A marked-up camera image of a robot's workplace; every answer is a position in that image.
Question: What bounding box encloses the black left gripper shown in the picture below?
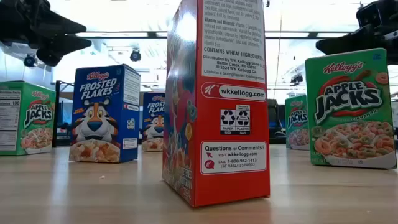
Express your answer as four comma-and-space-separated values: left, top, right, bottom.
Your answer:
0, 0, 93, 68

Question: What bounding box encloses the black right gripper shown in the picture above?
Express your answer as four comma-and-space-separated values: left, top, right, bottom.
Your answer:
316, 12, 398, 66

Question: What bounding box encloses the thin hanging cable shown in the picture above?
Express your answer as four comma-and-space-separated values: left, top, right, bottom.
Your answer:
273, 26, 282, 100

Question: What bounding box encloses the green Apple Jacks cereal box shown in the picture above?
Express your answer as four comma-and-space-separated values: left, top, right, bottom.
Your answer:
305, 47, 398, 170
284, 94, 311, 151
0, 80, 57, 157

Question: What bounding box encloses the black metal shelf frame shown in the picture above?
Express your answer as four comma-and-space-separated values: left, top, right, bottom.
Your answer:
52, 80, 75, 148

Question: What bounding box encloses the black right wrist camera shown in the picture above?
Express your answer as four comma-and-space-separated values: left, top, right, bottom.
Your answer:
356, 1, 384, 29

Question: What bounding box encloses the black monitor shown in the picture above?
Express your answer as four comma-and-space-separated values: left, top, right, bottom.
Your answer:
267, 98, 287, 139

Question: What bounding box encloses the blue Frosted Flakes cereal box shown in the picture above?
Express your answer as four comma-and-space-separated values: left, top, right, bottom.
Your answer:
68, 63, 141, 164
141, 91, 166, 152

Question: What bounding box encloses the red Froot Loops cereal box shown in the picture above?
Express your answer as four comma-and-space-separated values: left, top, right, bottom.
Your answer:
161, 0, 271, 208

